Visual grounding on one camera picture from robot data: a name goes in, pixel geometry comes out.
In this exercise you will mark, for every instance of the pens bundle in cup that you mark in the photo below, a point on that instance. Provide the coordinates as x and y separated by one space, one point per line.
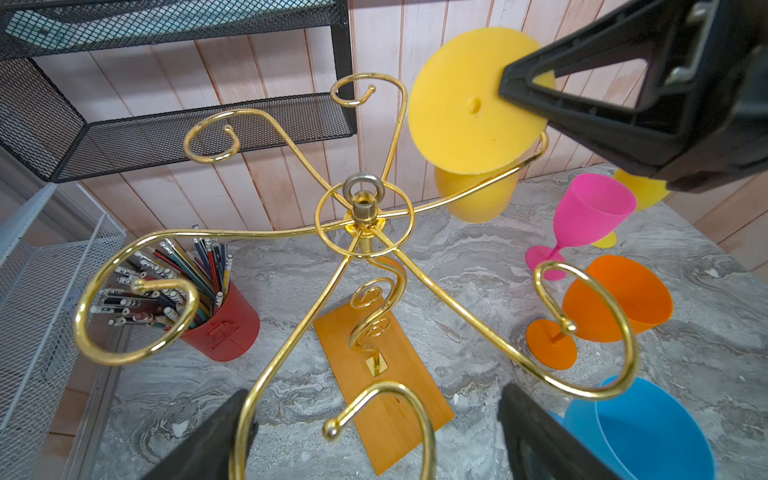
154 288

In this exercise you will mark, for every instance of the black mesh wall basket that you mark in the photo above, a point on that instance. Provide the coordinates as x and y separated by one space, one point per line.
94 88

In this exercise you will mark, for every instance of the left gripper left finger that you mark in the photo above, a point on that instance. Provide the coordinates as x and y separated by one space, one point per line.
205 453

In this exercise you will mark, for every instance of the orange wine glass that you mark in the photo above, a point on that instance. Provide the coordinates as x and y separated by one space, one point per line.
644 298

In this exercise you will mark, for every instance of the white mesh wall organizer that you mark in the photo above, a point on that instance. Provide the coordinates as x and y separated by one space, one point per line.
40 288

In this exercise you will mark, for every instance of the light yellow wine glass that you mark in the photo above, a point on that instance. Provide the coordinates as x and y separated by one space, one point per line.
642 192

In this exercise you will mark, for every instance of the red pen cup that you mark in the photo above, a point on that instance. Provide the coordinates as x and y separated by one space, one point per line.
229 333

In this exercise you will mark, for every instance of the dark yellow wine glass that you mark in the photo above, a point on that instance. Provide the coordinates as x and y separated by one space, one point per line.
457 119

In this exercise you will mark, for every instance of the blue wine glass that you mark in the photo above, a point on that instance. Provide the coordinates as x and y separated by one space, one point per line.
644 433

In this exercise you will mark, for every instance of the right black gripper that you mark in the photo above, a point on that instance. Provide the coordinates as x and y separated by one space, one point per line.
717 50

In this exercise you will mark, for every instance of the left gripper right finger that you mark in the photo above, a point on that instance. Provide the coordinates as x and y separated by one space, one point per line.
538 446

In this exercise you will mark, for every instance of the gold wine glass rack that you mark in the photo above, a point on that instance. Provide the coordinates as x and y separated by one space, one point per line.
368 243

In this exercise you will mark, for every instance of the pink wine glass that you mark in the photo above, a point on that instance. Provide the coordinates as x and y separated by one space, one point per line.
592 207

